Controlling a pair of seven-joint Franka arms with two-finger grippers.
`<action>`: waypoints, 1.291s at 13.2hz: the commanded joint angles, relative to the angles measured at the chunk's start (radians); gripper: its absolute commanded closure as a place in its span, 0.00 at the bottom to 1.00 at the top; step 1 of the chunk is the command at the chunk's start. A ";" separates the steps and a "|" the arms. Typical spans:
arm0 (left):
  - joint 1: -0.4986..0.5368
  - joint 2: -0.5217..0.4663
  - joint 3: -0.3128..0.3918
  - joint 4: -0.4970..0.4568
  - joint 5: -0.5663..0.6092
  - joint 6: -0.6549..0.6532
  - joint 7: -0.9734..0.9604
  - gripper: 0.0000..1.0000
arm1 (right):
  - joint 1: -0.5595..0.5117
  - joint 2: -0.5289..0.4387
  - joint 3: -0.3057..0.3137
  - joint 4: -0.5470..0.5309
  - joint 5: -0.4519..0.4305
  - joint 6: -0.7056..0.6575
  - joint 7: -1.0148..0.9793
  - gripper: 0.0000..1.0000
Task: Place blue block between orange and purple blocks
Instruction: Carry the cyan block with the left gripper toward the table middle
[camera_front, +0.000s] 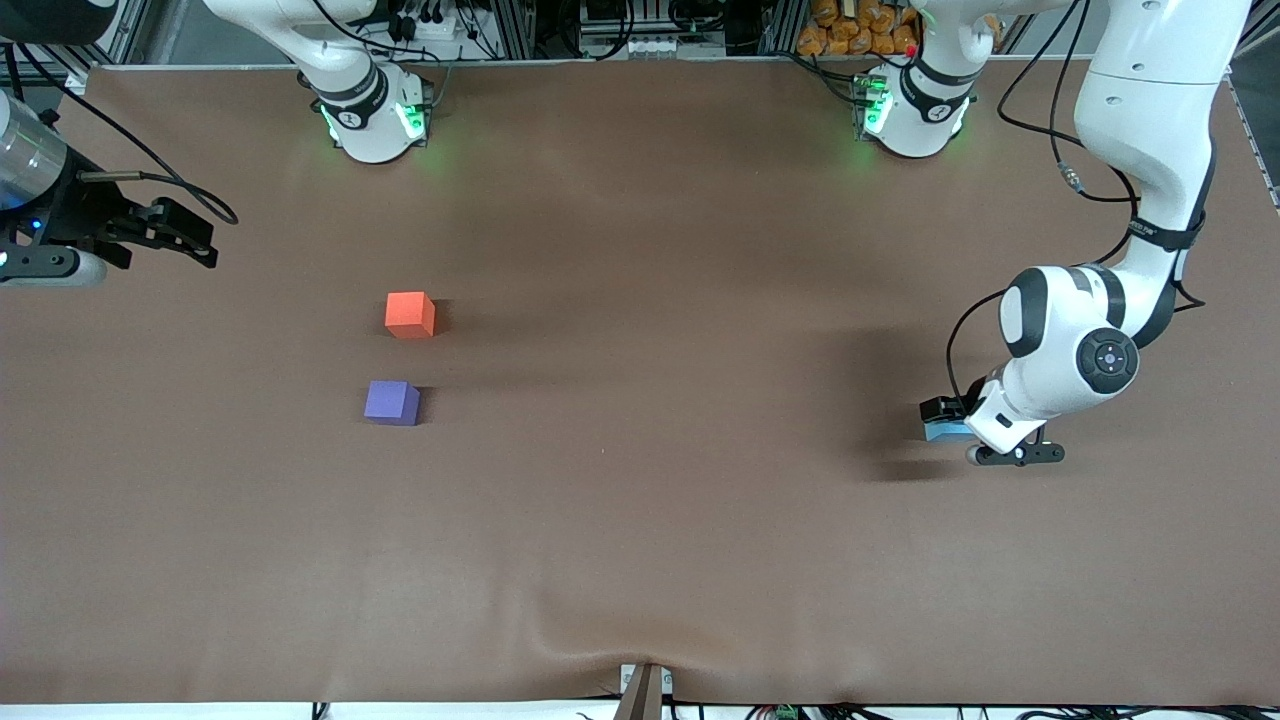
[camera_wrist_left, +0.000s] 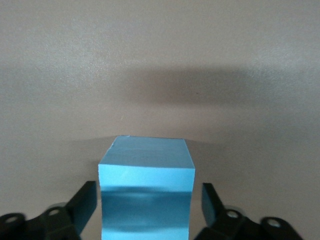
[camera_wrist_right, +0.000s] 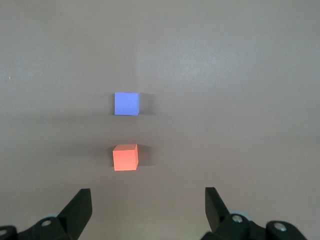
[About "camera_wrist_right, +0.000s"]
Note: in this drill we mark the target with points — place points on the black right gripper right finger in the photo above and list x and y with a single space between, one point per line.
225 225

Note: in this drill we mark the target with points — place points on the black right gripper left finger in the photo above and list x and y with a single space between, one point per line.
70 220

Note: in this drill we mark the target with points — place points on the orange foam block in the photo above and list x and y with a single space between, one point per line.
125 157

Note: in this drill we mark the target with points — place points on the purple foam block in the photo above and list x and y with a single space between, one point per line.
126 103

